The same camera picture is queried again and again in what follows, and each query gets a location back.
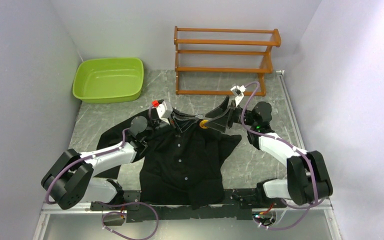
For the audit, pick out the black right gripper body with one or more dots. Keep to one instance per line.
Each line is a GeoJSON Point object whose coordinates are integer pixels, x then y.
{"type": "Point", "coordinates": [236, 114]}

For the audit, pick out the orange wooden shoe rack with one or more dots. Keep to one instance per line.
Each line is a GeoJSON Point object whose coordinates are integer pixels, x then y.
{"type": "Point", "coordinates": [224, 50]}

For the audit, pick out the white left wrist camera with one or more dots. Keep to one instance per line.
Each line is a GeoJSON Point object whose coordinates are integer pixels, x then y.
{"type": "Point", "coordinates": [164, 110]}

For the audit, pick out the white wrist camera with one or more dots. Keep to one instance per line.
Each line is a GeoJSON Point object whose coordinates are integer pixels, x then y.
{"type": "Point", "coordinates": [239, 93]}
{"type": "Point", "coordinates": [164, 110]}

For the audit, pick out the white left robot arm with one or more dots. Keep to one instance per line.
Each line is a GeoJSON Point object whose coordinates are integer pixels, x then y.
{"type": "Point", "coordinates": [77, 177]}

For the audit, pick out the black button shirt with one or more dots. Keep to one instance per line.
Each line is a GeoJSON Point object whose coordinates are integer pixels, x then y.
{"type": "Point", "coordinates": [186, 169]}

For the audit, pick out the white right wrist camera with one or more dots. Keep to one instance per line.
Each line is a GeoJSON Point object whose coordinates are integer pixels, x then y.
{"type": "Point", "coordinates": [239, 93]}

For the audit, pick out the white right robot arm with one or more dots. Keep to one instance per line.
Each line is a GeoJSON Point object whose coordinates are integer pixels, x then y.
{"type": "Point", "coordinates": [307, 180]}

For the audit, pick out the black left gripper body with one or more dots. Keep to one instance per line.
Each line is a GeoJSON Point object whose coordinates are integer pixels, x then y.
{"type": "Point", "coordinates": [161, 126]}

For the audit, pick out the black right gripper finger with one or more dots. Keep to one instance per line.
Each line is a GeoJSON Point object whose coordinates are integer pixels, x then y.
{"type": "Point", "coordinates": [221, 111]}
{"type": "Point", "coordinates": [220, 123]}

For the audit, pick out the aluminium table edge rail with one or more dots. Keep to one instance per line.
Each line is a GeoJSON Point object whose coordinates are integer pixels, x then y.
{"type": "Point", "coordinates": [327, 206]}

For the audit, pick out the green plastic basin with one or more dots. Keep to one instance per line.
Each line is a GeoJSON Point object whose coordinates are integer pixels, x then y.
{"type": "Point", "coordinates": [109, 80]}

